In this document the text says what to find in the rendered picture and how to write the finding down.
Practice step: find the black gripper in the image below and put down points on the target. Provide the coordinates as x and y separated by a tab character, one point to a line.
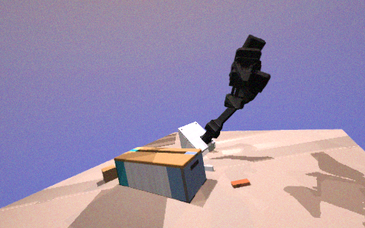
246	60

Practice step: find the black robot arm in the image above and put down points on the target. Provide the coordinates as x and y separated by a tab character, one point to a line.
257	83

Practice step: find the small brown box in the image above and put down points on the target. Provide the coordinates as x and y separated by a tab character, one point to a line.
109	173

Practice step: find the small orange block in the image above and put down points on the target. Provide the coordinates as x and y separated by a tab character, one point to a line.
239	183

